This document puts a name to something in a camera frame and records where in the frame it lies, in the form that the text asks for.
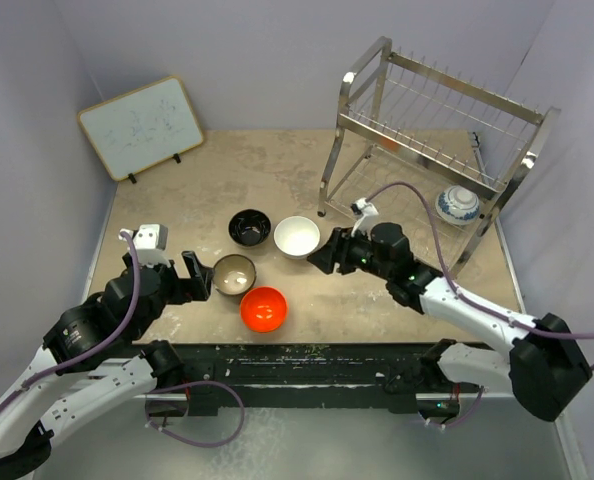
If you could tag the blue floral white bowl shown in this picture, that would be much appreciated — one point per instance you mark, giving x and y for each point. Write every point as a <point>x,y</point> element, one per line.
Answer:
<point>457,205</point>

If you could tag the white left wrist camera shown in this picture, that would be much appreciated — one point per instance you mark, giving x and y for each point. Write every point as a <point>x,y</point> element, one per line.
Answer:
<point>150,241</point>

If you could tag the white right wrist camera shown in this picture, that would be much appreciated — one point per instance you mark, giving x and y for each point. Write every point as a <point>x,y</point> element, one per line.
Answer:
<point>366,216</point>

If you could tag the orange bowl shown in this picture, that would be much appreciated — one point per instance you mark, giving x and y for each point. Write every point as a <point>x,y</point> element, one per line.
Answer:
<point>263,309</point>

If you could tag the aluminium frame rail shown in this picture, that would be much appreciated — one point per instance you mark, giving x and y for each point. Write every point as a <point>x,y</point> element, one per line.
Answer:
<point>573,456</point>

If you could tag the stainless steel dish rack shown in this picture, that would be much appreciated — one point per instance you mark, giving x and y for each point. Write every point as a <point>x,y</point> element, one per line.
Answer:
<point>407,130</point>

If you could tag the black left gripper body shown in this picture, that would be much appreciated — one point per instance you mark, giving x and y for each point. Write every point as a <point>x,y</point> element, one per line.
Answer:
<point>176,290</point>

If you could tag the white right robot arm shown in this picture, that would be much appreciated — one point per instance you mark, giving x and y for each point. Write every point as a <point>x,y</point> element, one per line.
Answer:
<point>534,360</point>

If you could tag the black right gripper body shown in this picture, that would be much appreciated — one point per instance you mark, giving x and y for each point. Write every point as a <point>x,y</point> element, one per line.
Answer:
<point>357,252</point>

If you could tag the black table edge rail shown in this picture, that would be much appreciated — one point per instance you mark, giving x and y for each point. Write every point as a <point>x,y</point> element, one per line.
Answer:
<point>397,377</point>

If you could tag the small whiteboard with wooden frame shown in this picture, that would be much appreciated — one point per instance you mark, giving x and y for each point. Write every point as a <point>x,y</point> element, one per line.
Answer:
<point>142,128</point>

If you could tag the black glossy bowl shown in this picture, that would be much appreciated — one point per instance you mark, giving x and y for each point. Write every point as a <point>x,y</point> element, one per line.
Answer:
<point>249,228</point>

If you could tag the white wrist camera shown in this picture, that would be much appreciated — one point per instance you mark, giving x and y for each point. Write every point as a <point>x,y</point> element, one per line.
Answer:
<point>366,216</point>
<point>150,241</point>

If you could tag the beige bowl with dark rim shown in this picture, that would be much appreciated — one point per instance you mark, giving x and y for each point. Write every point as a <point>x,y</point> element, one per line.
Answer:
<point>234,275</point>

